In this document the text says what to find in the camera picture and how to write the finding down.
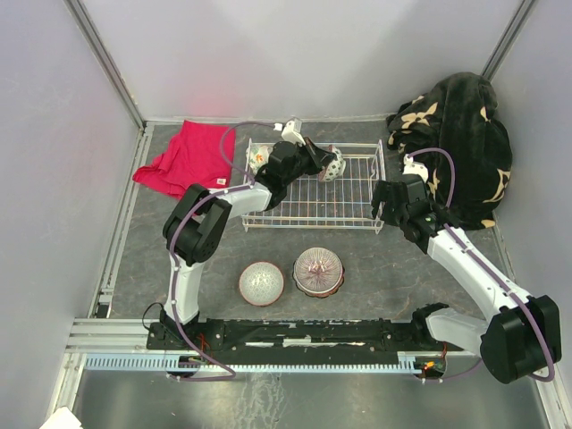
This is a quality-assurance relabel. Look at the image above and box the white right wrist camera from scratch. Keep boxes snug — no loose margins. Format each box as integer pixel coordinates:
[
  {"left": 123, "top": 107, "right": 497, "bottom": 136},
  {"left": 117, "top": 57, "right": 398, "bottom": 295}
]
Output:
[{"left": 403, "top": 155, "right": 429, "bottom": 183}]

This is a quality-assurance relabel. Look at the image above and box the purple striped bowl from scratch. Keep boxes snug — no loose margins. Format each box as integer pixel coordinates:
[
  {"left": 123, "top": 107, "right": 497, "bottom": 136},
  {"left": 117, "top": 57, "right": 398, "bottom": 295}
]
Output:
[{"left": 293, "top": 247, "right": 344, "bottom": 291}]

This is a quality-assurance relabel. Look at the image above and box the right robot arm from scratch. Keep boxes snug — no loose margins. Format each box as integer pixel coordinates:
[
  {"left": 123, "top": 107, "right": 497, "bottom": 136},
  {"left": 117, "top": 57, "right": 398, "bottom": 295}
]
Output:
[{"left": 371, "top": 174, "right": 561, "bottom": 384}]

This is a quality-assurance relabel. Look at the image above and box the white wire dish rack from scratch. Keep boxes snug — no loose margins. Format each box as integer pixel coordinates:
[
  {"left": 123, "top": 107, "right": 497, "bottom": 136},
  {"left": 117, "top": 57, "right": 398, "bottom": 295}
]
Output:
[{"left": 242, "top": 141, "right": 386, "bottom": 233}]

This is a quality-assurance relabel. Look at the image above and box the grey hexagon pattern bowl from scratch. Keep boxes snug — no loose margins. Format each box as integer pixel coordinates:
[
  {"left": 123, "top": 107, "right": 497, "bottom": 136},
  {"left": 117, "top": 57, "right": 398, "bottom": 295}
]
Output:
[{"left": 239, "top": 261, "right": 284, "bottom": 307}]

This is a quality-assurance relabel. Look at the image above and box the red rimmed bowl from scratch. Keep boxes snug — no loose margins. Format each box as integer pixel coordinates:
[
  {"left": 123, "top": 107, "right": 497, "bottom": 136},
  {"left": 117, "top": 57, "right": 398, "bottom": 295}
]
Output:
[{"left": 318, "top": 145, "right": 346, "bottom": 182}]

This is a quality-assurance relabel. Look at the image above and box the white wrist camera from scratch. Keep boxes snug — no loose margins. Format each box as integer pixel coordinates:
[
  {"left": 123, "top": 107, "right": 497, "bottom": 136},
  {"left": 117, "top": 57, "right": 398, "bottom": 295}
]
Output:
[
  {"left": 403, "top": 155, "right": 429, "bottom": 183},
  {"left": 273, "top": 117, "right": 306, "bottom": 146}
]

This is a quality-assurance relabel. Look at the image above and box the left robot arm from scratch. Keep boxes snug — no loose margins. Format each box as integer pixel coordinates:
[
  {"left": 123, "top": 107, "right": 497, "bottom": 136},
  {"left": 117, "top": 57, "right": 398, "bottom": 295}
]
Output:
[{"left": 161, "top": 139, "right": 345, "bottom": 349}]

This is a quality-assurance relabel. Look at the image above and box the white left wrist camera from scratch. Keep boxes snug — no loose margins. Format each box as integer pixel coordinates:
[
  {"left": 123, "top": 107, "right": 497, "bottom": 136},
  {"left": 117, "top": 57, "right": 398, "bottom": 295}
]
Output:
[{"left": 273, "top": 117, "right": 306, "bottom": 146}]

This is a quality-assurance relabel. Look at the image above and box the floral orange green bowl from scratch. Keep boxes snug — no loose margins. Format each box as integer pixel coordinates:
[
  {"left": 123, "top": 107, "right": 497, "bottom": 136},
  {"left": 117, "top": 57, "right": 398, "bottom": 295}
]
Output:
[{"left": 246, "top": 144, "right": 273, "bottom": 176}]

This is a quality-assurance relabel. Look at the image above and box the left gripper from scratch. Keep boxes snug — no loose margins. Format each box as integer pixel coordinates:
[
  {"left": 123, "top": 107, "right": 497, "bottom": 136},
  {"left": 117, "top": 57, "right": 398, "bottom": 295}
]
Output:
[{"left": 283, "top": 136, "right": 337, "bottom": 186}]

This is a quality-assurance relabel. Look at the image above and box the white paper corner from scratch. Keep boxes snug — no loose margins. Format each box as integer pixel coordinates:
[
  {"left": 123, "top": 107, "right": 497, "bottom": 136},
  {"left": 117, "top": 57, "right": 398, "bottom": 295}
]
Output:
[{"left": 40, "top": 407, "right": 83, "bottom": 429}]

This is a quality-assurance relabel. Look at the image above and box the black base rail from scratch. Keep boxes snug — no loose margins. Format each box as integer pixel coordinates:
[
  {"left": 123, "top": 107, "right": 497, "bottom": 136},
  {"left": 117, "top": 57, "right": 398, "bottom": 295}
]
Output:
[{"left": 147, "top": 317, "right": 466, "bottom": 366}]

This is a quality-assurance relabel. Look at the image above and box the red folded t-shirt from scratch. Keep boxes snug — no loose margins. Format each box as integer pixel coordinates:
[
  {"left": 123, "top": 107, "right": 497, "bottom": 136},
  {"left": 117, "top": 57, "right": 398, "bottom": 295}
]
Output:
[{"left": 132, "top": 121, "right": 236, "bottom": 199}]

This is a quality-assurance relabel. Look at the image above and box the black floral blanket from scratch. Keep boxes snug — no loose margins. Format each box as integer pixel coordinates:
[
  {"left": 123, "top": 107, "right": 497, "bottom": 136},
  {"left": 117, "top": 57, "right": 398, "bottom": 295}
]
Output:
[{"left": 386, "top": 72, "right": 513, "bottom": 231}]

